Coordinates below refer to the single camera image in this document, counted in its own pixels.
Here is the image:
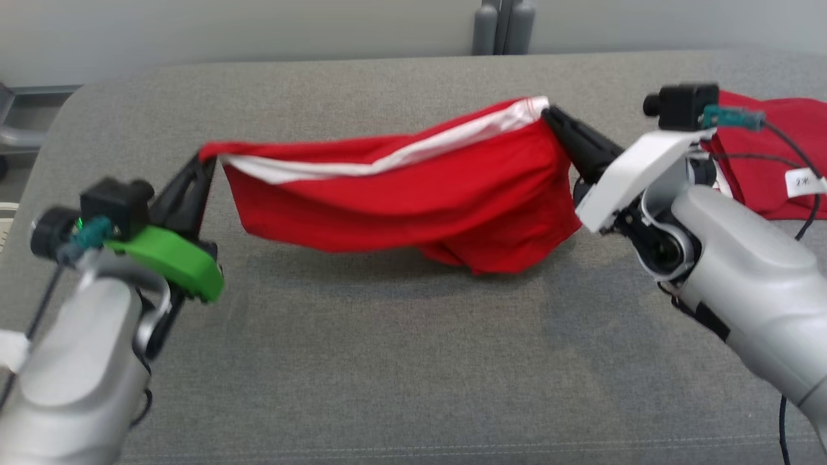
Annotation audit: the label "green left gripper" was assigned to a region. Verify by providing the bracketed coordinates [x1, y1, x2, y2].
[102, 154, 225, 305]

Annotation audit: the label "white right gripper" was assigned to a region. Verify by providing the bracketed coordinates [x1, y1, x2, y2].
[541, 106, 719, 236]

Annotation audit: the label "red shorts with white stripe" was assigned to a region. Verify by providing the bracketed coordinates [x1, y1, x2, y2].
[198, 96, 583, 276]

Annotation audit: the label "red jersey with number print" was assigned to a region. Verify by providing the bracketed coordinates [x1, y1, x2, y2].
[701, 88, 827, 222]

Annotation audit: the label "left camera cable teal plug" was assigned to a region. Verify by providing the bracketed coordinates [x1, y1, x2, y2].
[0, 216, 118, 417]

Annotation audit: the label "camera cable teal plug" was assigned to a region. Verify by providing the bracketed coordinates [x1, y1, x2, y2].
[0, 216, 118, 417]
[700, 105, 822, 241]

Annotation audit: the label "grey partition post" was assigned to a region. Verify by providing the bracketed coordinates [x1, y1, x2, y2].
[471, 0, 505, 56]
[504, 0, 538, 56]

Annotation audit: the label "right camera cable teal plug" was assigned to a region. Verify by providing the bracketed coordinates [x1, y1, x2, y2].
[700, 105, 822, 241]

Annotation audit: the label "grey partition base frame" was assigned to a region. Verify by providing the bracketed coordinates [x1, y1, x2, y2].
[0, 82, 83, 153]

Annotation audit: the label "white cable label tag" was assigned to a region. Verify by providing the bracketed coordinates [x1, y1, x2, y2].
[784, 167, 827, 198]
[0, 327, 32, 374]

